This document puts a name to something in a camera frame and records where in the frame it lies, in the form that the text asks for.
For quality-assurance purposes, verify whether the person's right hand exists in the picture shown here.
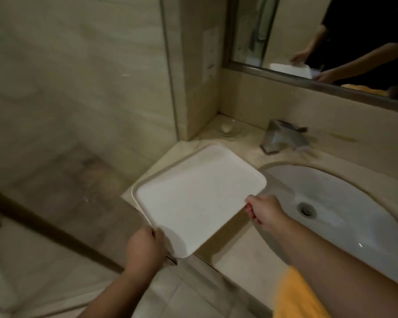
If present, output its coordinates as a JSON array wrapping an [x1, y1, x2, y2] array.
[[244, 194, 291, 233]]

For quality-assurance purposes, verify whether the person's left hand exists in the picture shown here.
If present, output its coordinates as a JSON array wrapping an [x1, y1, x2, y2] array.
[[125, 226, 168, 274]]

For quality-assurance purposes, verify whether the white rectangular plastic tray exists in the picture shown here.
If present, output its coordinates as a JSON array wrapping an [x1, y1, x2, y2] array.
[[131, 143, 268, 259]]

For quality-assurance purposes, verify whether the person's left forearm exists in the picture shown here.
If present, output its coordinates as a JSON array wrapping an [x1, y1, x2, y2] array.
[[77, 263, 165, 318]]

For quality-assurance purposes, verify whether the person's right forearm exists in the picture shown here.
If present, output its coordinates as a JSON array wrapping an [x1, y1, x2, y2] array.
[[267, 218, 398, 318]]

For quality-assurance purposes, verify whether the metal sink drain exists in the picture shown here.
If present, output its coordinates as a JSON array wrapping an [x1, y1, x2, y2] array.
[[297, 202, 318, 218]]

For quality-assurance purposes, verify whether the chrome sink faucet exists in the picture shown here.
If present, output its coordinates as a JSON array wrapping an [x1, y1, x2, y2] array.
[[260, 119, 310, 155]]

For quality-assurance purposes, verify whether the clear glass soap dish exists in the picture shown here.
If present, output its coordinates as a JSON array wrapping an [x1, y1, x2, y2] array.
[[215, 121, 245, 137]]

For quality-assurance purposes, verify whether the white oval sink basin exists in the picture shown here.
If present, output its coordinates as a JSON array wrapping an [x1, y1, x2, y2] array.
[[254, 164, 398, 290]]

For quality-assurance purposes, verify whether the yellow cloth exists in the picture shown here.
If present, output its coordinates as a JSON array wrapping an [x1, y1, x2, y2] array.
[[273, 265, 332, 318]]

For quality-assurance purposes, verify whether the glass shower partition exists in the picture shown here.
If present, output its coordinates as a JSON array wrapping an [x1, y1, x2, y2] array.
[[0, 0, 180, 275]]

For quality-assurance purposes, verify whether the white wall socket plate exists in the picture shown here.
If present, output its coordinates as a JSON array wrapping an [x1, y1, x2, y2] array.
[[202, 26, 219, 84]]

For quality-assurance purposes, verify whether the wall mirror with metal frame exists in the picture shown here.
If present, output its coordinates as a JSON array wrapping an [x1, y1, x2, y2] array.
[[222, 0, 398, 115]]

